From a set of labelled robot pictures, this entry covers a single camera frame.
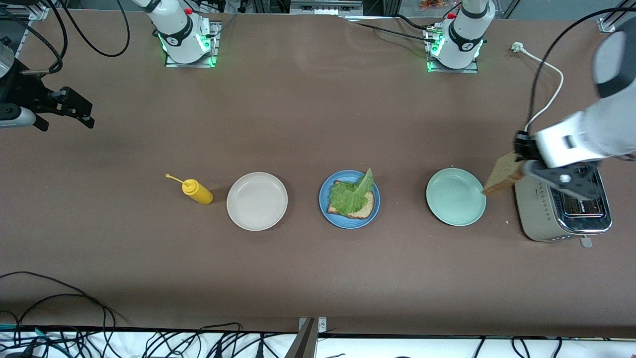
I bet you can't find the seeded brown bread slice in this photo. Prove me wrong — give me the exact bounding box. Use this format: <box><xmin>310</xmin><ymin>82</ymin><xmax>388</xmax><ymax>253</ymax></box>
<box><xmin>482</xmin><ymin>151</ymin><xmax>526</xmax><ymax>196</ymax></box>

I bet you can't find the yellow mustard squeeze bottle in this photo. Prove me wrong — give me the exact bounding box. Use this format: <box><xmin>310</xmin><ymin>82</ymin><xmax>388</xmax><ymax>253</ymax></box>
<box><xmin>165</xmin><ymin>173</ymin><xmax>214</xmax><ymax>206</ymax></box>

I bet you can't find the brown bread slice with crust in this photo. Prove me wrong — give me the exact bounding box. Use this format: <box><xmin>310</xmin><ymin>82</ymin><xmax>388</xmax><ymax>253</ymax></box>
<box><xmin>326</xmin><ymin>191</ymin><xmax>376</xmax><ymax>220</ymax></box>

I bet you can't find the green lettuce leaf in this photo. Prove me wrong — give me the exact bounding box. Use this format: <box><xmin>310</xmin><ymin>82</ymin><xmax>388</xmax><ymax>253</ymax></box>
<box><xmin>329</xmin><ymin>168</ymin><xmax>376</xmax><ymax>216</ymax></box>

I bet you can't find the light green plate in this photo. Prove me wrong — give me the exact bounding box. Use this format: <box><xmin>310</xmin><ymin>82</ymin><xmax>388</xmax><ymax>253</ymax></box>
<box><xmin>425</xmin><ymin>168</ymin><xmax>487</xmax><ymax>227</ymax></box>

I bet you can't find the blue plate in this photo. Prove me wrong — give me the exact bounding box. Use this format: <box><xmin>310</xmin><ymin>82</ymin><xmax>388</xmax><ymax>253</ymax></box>
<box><xmin>318</xmin><ymin>170</ymin><xmax>381</xmax><ymax>229</ymax></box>

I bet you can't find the beige plate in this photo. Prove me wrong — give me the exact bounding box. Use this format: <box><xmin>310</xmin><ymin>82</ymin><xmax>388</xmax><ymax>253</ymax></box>
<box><xmin>226</xmin><ymin>172</ymin><xmax>289</xmax><ymax>232</ymax></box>

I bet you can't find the beige and chrome toaster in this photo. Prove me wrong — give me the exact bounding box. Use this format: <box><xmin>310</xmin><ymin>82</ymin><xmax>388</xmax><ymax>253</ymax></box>
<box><xmin>514</xmin><ymin>163</ymin><xmax>613</xmax><ymax>248</ymax></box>

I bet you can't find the grey metal power strip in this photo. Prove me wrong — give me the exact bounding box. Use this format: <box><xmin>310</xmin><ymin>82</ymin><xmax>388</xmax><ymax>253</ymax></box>
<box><xmin>289</xmin><ymin>0</ymin><xmax>364</xmax><ymax>15</ymax></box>

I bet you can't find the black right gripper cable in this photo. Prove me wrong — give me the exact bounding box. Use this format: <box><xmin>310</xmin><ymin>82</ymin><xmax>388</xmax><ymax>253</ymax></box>
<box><xmin>0</xmin><ymin>0</ymin><xmax>68</xmax><ymax>76</ymax></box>

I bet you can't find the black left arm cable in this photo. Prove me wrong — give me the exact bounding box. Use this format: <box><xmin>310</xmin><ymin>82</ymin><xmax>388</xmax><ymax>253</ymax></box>
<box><xmin>526</xmin><ymin>7</ymin><xmax>636</xmax><ymax>134</ymax></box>

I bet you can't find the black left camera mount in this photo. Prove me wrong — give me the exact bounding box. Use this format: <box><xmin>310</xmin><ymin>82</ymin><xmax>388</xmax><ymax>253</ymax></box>
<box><xmin>529</xmin><ymin>162</ymin><xmax>605</xmax><ymax>200</ymax></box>

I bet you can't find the black looping arm cable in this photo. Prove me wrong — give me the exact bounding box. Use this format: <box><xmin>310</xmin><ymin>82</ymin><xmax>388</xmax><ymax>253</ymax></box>
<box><xmin>59</xmin><ymin>0</ymin><xmax>131</xmax><ymax>58</ymax></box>

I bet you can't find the white toaster power cord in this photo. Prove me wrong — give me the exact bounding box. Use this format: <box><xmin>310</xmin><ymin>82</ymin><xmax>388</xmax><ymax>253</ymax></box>
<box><xmin>511</xmin><ymin>42</ymin><xmax>565</xmax><ymax>133</ymax></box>

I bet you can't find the aluminium frame profile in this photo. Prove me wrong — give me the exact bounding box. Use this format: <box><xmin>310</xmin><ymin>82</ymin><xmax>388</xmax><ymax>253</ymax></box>
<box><xmin>599</xmin><ymin>0</ymin><xmax>629</xmax><ymax>33</ymax></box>
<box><xmin>0</xmin><ymin>6</ymin><xmax>50</xmax><ymax>20</ymax></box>

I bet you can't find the black cable on table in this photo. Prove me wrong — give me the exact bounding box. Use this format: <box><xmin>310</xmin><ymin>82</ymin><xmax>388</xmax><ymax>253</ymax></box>
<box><xmin>348</xmin><ymin>14</ymin><xmax>438</xmax><ymax>44</ymax></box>

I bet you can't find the long black loop cable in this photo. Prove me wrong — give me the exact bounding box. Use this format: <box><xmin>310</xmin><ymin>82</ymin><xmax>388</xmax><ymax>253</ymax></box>
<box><xmin>0</xmin><ymin>271</ymin><xmax>131</xmax><ymax>331</ymax></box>

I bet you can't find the short black loop cable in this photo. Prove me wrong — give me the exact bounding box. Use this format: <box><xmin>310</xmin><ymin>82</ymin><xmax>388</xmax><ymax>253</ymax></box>
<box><xmin>10</xmin><ymin>293</ymin><xmax>117</xmax><ymax>344</ymax></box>

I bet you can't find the small metal bracket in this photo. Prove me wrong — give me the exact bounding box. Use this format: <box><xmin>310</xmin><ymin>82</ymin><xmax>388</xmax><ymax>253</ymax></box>
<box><xmin>298</xmin><ymin>317</ymin><xmax>327</xmax><ymax>335</ymax></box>

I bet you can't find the metal camera post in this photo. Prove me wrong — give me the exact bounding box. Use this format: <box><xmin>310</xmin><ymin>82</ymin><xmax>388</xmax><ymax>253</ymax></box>
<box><xmin>286</xmin><ymin>318</ymin><xmax>318</xmax><ymax>358</ymax></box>

